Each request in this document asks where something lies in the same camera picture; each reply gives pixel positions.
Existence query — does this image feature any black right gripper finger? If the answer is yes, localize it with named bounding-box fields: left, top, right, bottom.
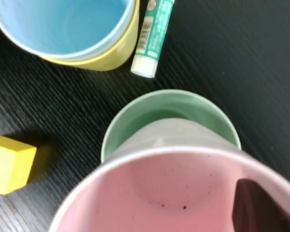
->
left=232, top=178, right=290, bottom=232

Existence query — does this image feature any pink plastic cup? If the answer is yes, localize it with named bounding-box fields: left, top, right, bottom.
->
left=48, top=118, right=290, bottom=232

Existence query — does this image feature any green plastic cup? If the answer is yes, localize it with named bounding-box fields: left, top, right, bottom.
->
left=101, top=89, right=242, bottom=165

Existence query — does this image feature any light blue plastic cup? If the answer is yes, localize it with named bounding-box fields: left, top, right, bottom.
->
left=0, top=0, right=136, bottom=61

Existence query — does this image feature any green white glue stick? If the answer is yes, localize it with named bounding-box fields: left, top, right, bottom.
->
left=130, top=0, right=176, bottom=78

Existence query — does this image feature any yellow plastic cup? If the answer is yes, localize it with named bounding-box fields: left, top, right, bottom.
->
left=0, top=0, right=140, bottom=72

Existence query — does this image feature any yellow wooden cube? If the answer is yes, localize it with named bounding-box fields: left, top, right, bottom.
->
left=0, top=135, right=37, bottom=195

